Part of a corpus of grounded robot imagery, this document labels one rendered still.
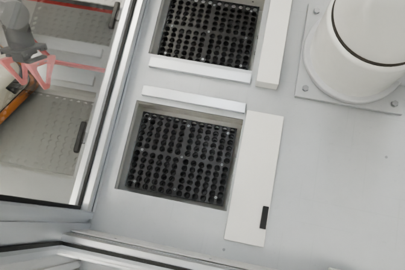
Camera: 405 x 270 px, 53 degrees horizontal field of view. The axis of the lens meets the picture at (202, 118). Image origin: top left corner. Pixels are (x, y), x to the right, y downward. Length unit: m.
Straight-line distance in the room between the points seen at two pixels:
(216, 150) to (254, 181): 0.12
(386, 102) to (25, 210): 0.73
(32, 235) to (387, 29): 0.62
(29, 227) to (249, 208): 0.43
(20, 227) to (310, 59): 0.65
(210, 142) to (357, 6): 0.43
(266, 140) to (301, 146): 0.08
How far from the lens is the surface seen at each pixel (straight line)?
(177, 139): 0.93
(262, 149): 0.87
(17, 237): 0.62
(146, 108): 1.03
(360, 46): 0.75
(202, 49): 1.00
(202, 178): 0.92
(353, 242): 0.91
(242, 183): 0.86
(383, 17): 0.69
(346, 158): 0.92
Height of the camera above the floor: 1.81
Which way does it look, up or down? 75 degrees down
